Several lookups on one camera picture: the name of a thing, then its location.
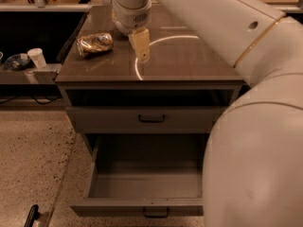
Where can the grey drawer cabinet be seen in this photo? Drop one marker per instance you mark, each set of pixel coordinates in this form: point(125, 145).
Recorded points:
point(182, 71)

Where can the black middle drawer handle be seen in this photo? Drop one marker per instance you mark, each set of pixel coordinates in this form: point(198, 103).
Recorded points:
point(155, 212)

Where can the white paper cup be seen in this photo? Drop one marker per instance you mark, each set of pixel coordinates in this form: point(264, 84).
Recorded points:
point(37, 56)

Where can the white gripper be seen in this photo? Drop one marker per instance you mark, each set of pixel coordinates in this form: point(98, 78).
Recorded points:
point(132, 19)

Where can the black top drawer handle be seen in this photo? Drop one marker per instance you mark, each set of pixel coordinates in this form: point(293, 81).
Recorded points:
point(151, 119)

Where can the black drawer handle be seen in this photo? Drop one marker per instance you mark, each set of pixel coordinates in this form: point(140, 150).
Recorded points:
point(151, 119)
point(155, 212)

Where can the dark patterned bowl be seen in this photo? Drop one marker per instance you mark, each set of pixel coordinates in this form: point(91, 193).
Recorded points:
point(18, 62)

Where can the black object on floor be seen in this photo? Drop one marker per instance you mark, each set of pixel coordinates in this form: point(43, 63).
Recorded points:
point(33, 214)

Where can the open middle drawer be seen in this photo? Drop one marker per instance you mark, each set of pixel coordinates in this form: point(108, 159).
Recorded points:
point(131, 171)

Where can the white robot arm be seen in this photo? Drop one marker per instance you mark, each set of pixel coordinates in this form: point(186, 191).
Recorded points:
point(253, 166)

